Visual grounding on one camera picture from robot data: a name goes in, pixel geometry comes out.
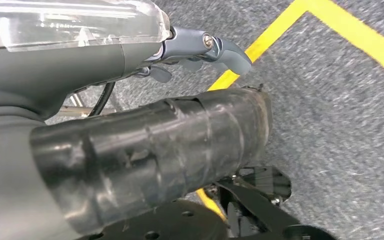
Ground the metal robot foot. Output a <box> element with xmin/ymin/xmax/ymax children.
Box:
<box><xmin>211</xmin><ymin>165</ymin><xmax>292</xmax><ymax>206</ymax></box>

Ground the yellow floor tape square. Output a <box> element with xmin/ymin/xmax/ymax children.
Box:
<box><xmin>195</xmin><ymin>0</ymin><xmax>384</xmax><ymax>222</ymax></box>

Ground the black wrapped robot leg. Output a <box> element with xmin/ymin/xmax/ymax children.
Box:
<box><xmin>29</xmin><ymin>86</ymin><xmax>273</xmax><ymax>236</ymax></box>

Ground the black round robot plate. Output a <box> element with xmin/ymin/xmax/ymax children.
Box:
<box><xmin>76</xmin><ymin>198</ymin><xmax>229</xmax><ymax>240</ymax></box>

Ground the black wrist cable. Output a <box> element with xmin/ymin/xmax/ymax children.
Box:
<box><xmin>87</xmin><ymin>82</ymin><xmax>117</xmax><ymax>117</ymax></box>

